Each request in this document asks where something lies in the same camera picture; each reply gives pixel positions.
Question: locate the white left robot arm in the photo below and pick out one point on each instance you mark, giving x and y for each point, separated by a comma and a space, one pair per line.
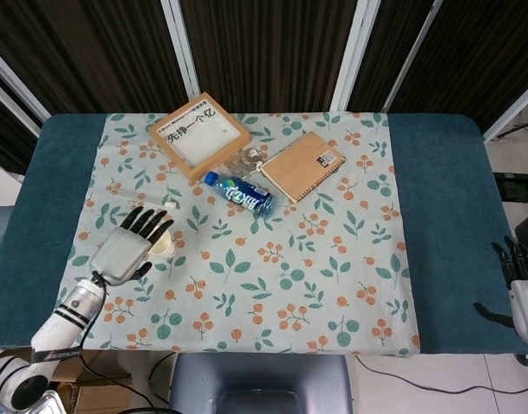
57, 328

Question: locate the black equipment frame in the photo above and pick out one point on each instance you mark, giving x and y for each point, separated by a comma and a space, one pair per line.
518, 187

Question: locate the floral print tablecloth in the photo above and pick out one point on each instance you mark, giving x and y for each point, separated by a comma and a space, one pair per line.
268, 280

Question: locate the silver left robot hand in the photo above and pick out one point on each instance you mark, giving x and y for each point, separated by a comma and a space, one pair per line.
117, 254

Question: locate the kraft paper notebook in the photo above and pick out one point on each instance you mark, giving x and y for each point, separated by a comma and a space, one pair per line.
300, 166

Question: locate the clear snack packet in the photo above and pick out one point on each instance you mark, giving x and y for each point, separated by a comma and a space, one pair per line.
244, 161

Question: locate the wooden framed text sign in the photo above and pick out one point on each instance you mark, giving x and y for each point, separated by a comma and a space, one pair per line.
203, 138

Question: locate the dark folding screen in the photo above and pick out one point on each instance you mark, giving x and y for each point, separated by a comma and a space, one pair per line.
268, 52

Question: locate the clear tube with white cap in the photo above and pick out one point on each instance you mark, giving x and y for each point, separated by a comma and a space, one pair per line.
170, 204

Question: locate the white paper cup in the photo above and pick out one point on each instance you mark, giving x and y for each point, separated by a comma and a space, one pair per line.
164, 249

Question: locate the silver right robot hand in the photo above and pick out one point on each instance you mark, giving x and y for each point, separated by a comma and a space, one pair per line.
525, 302

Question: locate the cardboard box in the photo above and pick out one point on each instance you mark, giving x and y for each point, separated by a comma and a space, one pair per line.
96, 392

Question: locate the teal table cover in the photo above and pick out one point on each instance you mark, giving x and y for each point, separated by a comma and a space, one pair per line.
454, 215

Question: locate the blue plastic drink bottle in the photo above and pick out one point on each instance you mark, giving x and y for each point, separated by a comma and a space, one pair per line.
242, 195

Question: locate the metal tray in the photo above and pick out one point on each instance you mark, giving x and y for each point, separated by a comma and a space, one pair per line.
48, 403

